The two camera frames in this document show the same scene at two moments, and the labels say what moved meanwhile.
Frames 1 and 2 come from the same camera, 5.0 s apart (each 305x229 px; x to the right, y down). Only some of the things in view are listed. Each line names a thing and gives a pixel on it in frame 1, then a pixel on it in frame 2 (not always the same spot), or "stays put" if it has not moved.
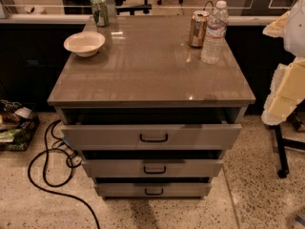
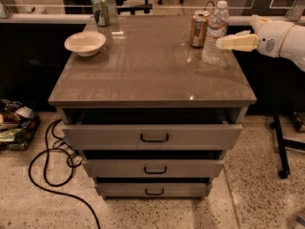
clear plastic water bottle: (217, 28) stays put
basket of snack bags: (19, 121) stays put
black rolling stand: (283, 171) stays put
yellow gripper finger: (276, 28) → (271, 34)
